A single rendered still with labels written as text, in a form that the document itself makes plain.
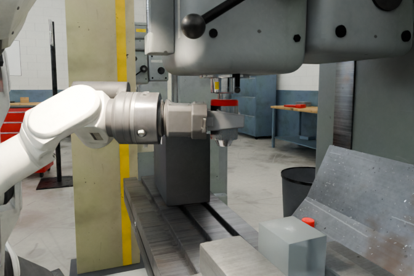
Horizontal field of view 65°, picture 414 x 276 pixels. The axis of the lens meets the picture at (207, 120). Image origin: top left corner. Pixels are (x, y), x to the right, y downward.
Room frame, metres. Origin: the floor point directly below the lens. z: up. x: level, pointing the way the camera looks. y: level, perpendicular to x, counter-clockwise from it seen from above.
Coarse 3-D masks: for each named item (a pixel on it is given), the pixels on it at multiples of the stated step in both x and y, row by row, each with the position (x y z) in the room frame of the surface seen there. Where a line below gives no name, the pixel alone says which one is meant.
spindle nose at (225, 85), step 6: (216, 78) 0.53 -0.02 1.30; (222, 78) 0.52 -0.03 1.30; (228, 78) 0.52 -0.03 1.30; (234, 78) 0.53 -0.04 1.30; (222, 84) 0.52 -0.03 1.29; (228, 84) 0.52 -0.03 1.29; (234, 84) 0.53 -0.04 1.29; (216, 90) 0.53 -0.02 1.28; (222, 90) 0.52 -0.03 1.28; (228, 90) 0.52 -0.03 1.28
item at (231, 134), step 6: (216, 108) 0.53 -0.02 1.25; (222, 108) 0.52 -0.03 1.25; (228, 108) 0.53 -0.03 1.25; (234, 108) 0.53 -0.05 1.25; (216, 132) 0.53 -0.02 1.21; (222, 132) 0.52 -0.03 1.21; (228, 132) 0.53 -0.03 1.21; (234, 132) 0.53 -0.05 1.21; (216, 138) 0.53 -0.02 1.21; (222, 138) 0.52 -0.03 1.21; (228, 138) 0.53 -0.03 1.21; (234, 138) 0.53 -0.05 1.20
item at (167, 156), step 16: (160, 144) 0.88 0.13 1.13; (176, 144) 0.81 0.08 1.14; (192, 144) 0.83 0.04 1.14; (208, 144) 0.84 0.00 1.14; (160, 160) 0.89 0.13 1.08; (176, 160) 0.81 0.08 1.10; (192, 160) 0.83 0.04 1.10; (208, 160) 0.84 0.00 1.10; (160, 176) 0.89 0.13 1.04; (176, 176) 0.81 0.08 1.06; (192, 176) 0.83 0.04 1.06; (208, 176) 0.84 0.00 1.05; (160, 192) 0.89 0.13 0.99; (176, 192) 0.81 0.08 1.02; (192, 192) 0.83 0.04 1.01; (208, 192) 0.84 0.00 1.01
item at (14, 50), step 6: (18, 42) 8.37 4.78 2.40; (6, 48) 8.27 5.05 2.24; (12, 48) 8.32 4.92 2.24; (18, 48) 8.36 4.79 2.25; (12, 54) 8.31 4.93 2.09; (18, 54) 8.36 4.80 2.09; (12, 60) 8.31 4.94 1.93; (18, 60) 8.36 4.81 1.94; (12, 66) 8.31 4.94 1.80; (18, 66) 8.36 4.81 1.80; (12, 72) 8.30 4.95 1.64; (18, 72) 8.35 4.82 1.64
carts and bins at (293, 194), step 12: (288, 168) 2.57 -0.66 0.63; (300, 168) 2.60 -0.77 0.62; (312, 168) 2.59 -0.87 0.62; (288, 180) 2.27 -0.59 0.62; (300, 180) 2.60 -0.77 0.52; (312, 180) 2.59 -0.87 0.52; (288, 192) 2.28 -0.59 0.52; (300, 192) 2.20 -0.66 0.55; (288, 204) 2.29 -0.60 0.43; (300, 204) 2.20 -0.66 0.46; (288, 216) 2.29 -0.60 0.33
